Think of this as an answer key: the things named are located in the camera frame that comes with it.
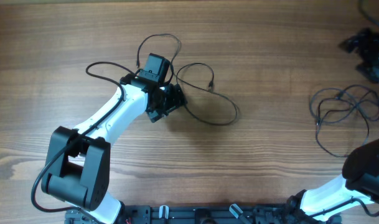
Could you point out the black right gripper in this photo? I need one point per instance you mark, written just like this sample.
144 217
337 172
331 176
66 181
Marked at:
372 39

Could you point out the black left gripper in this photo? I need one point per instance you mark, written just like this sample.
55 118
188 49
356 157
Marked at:
177 99

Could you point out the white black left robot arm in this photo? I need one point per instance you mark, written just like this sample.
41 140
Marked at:
77 167

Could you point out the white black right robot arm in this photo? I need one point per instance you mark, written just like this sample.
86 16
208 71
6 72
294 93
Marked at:
358 184

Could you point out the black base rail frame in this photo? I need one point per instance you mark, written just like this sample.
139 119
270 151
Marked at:
260 214

